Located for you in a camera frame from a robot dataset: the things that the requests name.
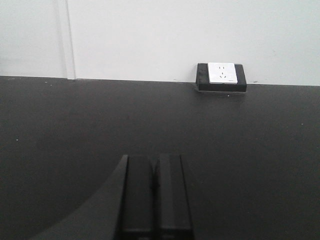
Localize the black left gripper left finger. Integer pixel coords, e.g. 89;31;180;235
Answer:
114;154;154;240

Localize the black white power socket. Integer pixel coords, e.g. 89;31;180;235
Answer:
195;62;247;93

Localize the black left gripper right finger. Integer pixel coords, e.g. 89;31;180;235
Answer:
154;154;194;240

